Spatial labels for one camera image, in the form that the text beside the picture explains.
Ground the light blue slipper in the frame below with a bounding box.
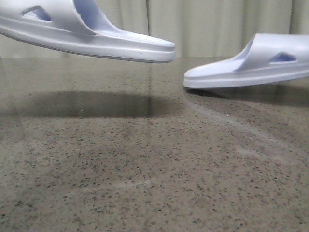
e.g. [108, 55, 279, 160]
[183, 33, 309, 89]
[0, 0, 175, 63]

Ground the beige pleated curtain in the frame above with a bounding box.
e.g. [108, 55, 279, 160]
[0, 0, 309, 58]

